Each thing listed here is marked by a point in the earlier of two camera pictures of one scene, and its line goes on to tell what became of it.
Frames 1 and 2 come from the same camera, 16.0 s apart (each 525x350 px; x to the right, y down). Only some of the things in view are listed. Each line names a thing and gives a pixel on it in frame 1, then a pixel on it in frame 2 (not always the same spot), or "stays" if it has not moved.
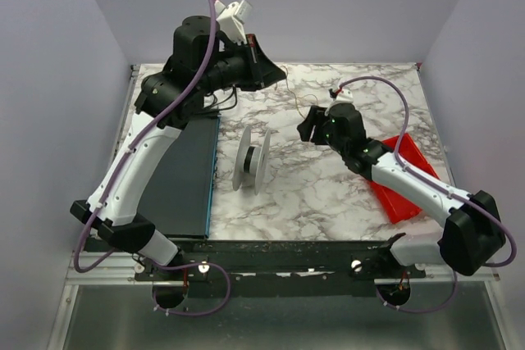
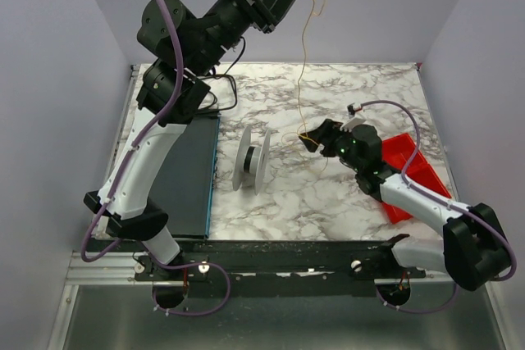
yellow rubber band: [296, 98] to [303, 50]
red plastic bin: [399, 208] stays
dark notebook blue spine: [178, 195] stays
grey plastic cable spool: [250, 161] stays
